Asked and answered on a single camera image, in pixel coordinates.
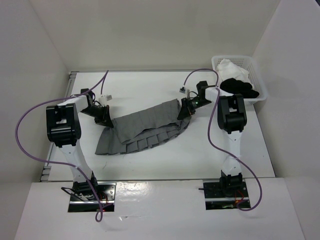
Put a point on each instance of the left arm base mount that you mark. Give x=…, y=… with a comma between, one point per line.
x=81, y=203

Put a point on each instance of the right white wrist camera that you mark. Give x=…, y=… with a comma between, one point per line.
x=185, y=91

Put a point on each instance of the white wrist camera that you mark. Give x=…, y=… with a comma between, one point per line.
x=103, y=99
x=185, y=91

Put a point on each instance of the aluminium table edge rail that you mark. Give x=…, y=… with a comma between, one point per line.
x=52, y=172

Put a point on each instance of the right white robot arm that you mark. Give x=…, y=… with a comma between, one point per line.
x=231, y=119

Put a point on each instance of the black skirt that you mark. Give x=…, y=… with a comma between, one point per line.
x=234, y=87

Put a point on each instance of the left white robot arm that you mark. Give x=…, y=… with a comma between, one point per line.
x=64, y=130

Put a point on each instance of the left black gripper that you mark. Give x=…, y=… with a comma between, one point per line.
x=105, y=119

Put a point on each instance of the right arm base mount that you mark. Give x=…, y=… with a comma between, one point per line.
x=216, y=198

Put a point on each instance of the white folded cloth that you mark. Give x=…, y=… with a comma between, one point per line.
x=227, y=70

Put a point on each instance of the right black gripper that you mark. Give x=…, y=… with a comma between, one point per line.
x=185, y=111

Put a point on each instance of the grey pleated skirt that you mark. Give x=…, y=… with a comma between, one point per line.
x=142, y=130

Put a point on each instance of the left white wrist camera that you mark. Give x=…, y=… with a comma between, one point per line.
x=103, y=99

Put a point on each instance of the white plastic basket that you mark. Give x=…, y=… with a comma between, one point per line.
x=250, y=65

